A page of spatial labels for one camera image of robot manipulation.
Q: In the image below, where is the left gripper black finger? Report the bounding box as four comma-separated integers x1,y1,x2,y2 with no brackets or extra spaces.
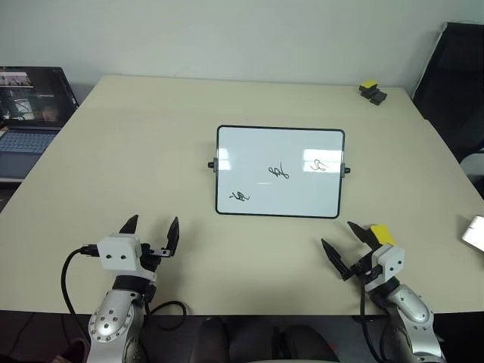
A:
117,214,140,237
165,216,180,259

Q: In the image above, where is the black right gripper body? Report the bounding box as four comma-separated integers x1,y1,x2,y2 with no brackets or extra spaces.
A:
349,253,379,284

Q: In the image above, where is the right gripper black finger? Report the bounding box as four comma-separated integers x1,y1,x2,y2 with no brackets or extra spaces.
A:
346,221,379,251
320,237,355,281

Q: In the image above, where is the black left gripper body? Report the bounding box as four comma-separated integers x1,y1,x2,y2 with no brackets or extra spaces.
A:
139,244,171,273

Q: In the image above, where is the yellow whiteboard eraser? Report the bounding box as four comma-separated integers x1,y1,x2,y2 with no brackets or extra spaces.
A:
368,224,397,248

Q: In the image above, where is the yellow-topped black eraser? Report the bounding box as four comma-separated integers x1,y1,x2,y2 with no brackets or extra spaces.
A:
358,79,380,95

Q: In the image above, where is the black-framed small whiteboard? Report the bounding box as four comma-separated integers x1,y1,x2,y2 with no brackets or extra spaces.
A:
206,124,352,219

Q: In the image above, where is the white flat box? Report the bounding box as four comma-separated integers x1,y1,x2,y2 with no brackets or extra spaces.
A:
461,215,484,251

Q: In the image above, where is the white rounded chair part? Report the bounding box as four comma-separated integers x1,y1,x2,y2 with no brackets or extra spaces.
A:
459,150,484,190

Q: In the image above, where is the open laptop computer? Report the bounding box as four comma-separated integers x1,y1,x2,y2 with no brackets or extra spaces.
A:
0,67,79,183

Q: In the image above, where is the black mesh office chair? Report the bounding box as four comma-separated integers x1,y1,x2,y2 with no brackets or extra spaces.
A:
411,21,484,163

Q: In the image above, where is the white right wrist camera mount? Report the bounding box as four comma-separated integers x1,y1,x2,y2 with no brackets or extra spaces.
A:
369,244,405,292

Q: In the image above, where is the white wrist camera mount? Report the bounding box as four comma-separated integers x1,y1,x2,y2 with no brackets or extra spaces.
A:
96,233,158,283
369,244,405,292

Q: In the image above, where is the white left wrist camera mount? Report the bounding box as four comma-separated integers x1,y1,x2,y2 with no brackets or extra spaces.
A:
96,233,158,283

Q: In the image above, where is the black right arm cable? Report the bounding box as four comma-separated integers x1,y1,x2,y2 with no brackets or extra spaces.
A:
357,279,383,363

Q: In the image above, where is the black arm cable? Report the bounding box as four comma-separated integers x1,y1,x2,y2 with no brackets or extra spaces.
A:
61,244,188,363
357,279,383,363

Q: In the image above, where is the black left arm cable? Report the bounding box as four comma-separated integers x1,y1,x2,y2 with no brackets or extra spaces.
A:
61,244,188,363

